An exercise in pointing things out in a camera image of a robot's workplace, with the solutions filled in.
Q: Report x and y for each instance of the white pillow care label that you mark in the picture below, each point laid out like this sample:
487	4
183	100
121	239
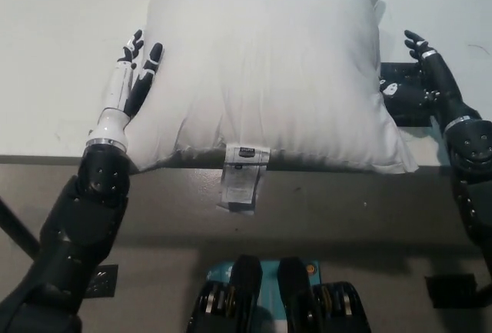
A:
241	179

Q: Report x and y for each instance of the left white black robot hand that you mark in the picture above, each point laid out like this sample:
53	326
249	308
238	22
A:
115	117

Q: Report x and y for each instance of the white square pillow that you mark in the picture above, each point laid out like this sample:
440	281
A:
269	79

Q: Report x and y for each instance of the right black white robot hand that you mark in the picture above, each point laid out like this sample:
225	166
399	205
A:
438	79

